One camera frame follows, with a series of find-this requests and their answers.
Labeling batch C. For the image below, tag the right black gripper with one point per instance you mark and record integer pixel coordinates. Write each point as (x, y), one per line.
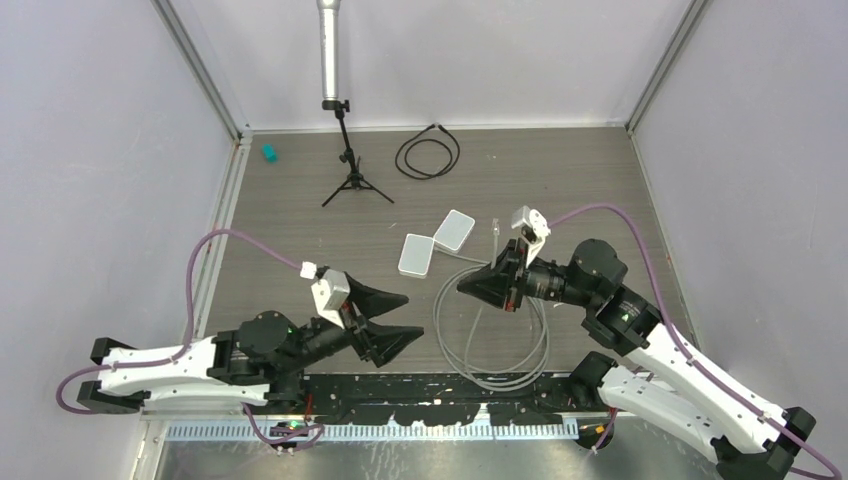
(492, 284)

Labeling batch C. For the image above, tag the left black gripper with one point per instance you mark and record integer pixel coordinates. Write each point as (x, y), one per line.
(376, 342)

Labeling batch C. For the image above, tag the white network switch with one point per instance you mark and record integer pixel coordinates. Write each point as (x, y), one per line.
(453, 231)
(415, 257)

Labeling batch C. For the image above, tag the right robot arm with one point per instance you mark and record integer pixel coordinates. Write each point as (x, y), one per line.
(742, 434)

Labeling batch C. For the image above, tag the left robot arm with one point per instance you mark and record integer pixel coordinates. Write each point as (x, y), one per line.
(261, 364)

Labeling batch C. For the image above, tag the black tripod stand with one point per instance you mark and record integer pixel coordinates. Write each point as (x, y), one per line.
(355, 180)

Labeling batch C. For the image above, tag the teal small block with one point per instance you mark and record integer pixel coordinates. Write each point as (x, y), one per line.
(269, 153)

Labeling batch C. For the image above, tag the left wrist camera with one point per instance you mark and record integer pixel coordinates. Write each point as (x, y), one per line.
(330, 290)

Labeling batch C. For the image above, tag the white slotted cable duct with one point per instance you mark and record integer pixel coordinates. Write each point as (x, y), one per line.
(483, 429)

